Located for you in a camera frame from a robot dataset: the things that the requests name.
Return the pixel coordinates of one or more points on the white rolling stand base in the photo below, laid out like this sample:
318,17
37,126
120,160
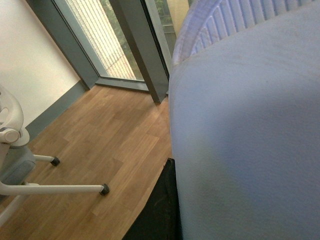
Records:
17,161

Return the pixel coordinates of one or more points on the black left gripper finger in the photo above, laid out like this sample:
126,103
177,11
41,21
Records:
160,218

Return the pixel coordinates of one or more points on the light blue slipper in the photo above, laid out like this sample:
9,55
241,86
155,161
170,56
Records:
244,112

